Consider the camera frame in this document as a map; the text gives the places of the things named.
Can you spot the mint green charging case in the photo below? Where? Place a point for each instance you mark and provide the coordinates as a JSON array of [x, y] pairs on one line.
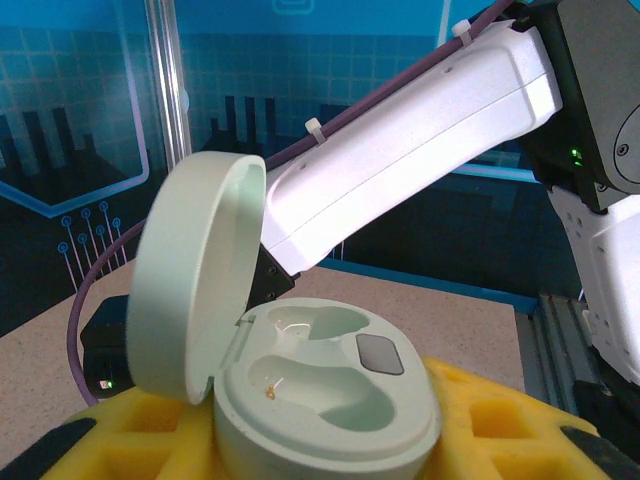
[[185, 280]]

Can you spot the aluminium frame post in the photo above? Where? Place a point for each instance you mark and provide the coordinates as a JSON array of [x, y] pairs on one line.
[[167, 75]]

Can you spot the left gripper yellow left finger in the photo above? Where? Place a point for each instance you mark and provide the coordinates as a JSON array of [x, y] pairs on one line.
[[150, 440]]

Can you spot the aluminium base beam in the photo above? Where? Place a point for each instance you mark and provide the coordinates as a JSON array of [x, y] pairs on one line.
[[550, 340]]

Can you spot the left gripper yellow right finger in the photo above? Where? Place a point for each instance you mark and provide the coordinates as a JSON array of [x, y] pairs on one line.
[[500, 430]]

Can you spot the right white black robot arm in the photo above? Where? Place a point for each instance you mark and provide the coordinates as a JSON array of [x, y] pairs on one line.
[[400, 140]]

